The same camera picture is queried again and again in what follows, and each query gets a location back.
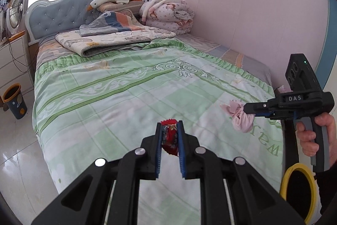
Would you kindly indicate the cardboard box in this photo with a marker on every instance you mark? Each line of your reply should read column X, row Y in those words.
column 281, row 90

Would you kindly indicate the pink cloth scrap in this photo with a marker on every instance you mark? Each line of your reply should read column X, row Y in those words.
column 240, row 120

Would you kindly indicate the electric fan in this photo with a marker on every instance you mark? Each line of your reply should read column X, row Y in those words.
column 14, row 15

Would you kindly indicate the blue tufted headboard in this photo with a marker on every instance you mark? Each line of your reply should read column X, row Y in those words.
column 45, row 17

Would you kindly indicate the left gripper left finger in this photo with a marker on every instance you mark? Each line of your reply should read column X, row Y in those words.
column 107, row 192

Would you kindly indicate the green patterned quilt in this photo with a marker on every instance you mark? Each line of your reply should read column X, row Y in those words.
column 103, row 106

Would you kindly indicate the white nightstand drawers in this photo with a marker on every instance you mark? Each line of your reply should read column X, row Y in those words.
column 16, row 66

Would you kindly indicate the pink floral folded comforter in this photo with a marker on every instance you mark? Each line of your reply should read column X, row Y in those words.
column 172, row 15

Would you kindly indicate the folded cartoon blanket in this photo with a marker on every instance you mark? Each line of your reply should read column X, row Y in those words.
column 88, row 46

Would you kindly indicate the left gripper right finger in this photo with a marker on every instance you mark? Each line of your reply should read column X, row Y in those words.
column 232, row 191

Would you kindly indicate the red small wrapper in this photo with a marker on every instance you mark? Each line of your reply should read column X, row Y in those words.
column 170, row 136

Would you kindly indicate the striped bed sheet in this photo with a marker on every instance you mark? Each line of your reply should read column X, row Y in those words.
column 252, row 66

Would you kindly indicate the right hand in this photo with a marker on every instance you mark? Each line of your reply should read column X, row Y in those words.
column 306, row 137

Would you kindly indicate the blue orange striped pillow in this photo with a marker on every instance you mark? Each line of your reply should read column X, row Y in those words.
column 110, row 22

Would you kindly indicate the yellow rimmed black trash bin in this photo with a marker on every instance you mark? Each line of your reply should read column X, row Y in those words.
column 298, row 189

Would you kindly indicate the small blue orange bin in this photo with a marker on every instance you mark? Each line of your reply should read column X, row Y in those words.
column 14, row 100

